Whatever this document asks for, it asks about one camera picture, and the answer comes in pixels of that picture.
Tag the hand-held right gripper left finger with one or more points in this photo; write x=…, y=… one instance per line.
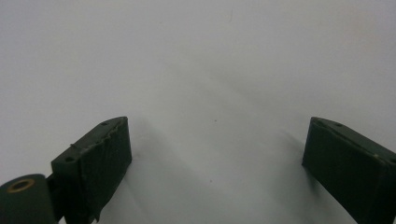
x=99, y=168

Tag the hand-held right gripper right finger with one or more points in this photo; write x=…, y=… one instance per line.
x=351, y=174

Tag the white paper sheet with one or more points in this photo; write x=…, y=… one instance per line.
x=199, y=62

